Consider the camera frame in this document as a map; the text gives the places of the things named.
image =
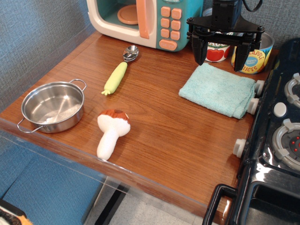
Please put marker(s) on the steel pot with handles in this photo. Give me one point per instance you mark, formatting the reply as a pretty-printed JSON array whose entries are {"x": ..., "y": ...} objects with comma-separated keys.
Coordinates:
[{"x": 53, "y": 107}]

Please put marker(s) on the orange and black object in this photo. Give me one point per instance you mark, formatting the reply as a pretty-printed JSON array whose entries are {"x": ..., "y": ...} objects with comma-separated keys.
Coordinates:
[{"x": 11, "y": 215}]

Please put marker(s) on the black toy stove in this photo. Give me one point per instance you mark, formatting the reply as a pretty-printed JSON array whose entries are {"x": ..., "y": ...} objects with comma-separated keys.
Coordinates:
[{"x": 268, "y": 189}]

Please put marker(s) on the tomato sauce can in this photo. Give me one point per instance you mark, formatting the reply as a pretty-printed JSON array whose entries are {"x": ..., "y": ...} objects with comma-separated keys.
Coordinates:
[{"x": 217, "y": 52}]

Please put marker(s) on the teal folded towel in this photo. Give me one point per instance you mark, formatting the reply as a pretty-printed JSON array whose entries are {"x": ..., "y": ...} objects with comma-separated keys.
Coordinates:
[{"x": 218, "y": 90}]

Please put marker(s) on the pineapple slices can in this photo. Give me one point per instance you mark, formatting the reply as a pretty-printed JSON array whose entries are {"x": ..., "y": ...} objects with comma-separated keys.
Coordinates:
[{"x": 258, "y": 59}]

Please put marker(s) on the toy microwave teal and pink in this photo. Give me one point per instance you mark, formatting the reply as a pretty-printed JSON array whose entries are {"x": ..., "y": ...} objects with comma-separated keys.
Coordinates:
[{"x": 160, "y": 24}]

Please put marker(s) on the plush mushroom toy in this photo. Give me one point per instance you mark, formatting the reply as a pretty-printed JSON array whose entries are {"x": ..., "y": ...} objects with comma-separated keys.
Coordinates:
[{"x": 114, "y": 124}]

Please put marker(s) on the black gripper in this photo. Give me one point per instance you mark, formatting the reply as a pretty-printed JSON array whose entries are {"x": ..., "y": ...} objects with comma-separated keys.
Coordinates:
[{"x": 226, "y": 17}]

